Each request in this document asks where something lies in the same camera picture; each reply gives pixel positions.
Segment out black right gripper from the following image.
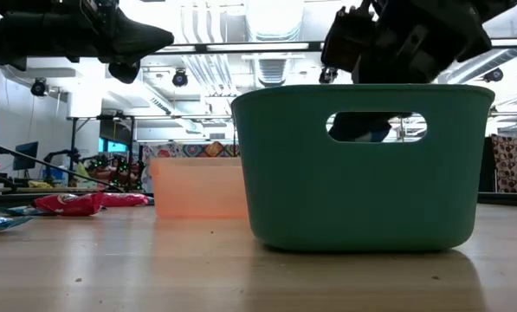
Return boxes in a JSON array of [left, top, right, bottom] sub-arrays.
[[328, 0, 517, 144]]

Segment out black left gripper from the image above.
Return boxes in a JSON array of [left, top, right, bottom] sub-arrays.
[[23, 0, 175, 85]]

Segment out red KitKat candy bar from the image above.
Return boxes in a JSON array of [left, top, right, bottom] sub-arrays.
[[32, 192, 107, 218], [100, 192, 151, 208]]

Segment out blue white Hershey's candy bar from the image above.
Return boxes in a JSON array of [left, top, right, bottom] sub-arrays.
[[0, 205, 49, 217], [0, 215, 35, 234]]

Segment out black ceiling spotlight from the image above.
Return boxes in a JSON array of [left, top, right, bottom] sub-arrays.
[[29, 77, 50, 98], [482, 67, 505, 84], [171, 68, 190, 88], [318, 65, 339, 85]]

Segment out teal plastic bin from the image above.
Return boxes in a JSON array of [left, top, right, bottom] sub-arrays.
[[230, 83, 497, 254]]

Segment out colourful patterned quilt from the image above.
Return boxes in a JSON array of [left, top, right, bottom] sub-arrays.
[[139, 140, 242, 194]]

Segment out background robot with green lights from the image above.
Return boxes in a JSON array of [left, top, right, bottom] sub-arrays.
[[84, 154, 147, 192]]

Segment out overhead bar with light strips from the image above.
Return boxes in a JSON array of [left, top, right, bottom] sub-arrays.
[[139, 36, 517, 55]]

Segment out black upright panel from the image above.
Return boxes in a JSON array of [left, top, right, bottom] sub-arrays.
[[477, 135, 498, 194]]

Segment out black computer monitor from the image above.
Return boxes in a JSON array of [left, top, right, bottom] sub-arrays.
[[12, 140, 40, 172]]

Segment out orange translucent plastic bin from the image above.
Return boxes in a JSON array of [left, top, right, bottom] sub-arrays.
[[149, 156, 249, 219]]

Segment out brown dotted cloth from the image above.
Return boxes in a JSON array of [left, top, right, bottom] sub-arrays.
[[490, 133, 517, 194]]

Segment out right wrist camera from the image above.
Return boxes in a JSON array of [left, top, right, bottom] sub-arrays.
[[320, 4, 377, 74]]

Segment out black background frame stand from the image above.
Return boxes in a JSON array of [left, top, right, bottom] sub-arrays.
[[68, 114, 137, 192]]

